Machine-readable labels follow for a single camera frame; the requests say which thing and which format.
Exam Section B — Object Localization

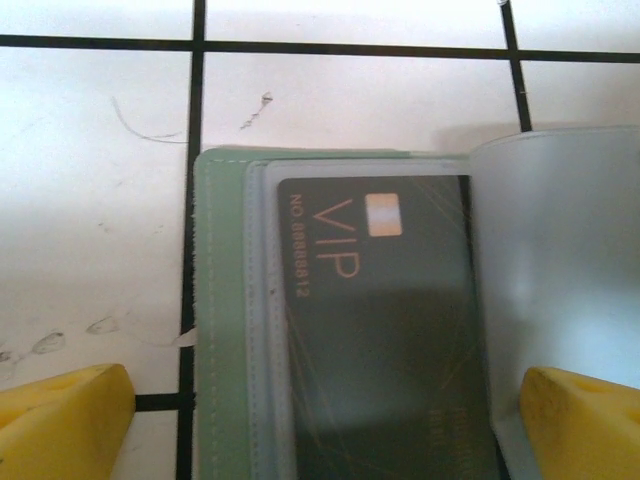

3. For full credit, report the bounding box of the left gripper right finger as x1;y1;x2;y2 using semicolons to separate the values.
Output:
519;366;640;480

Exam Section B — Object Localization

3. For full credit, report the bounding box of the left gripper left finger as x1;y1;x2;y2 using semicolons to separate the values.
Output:
0;363;136;480

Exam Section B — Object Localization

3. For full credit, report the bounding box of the green card holder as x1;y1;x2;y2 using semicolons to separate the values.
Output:
191;127;640;480

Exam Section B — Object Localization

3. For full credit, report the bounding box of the black VIP card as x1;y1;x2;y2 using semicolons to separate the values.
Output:
276;173;501;480

